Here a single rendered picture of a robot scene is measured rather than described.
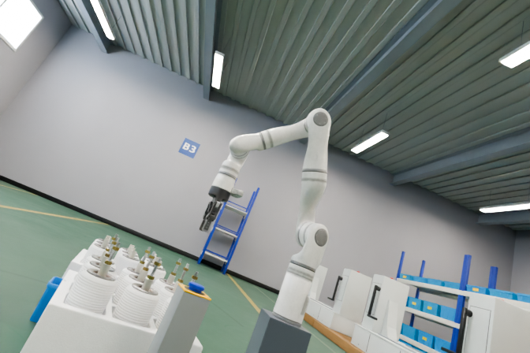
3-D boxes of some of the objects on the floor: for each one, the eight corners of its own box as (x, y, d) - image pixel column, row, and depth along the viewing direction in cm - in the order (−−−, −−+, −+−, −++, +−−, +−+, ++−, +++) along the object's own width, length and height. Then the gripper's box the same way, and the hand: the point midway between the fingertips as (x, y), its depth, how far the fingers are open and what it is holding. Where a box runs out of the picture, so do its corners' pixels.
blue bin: (117, 333, 116) (134, 301, 120) (117, 345, 106) (135, 310, 110) (34, 310, 106) (54, 275, 110) (25, 320, 96) (47, 282, 100)
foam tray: (152, 355, 109) (175, 303, 115) (172, 425, 75) (203, 347, 81) (36, 325, 96) (69, 269, 102) (-5, 394, 62) (48, 302, 67)
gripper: (208, 186, 115) (190, 226, 110) (216, 181, 101) (195, 227, 96) (226, 194, 117) (209, 234, 112) (236, 190, 103) (217, 236, 98)
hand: (204, 227), depth 104 cm, fingers open, 6 cm apart
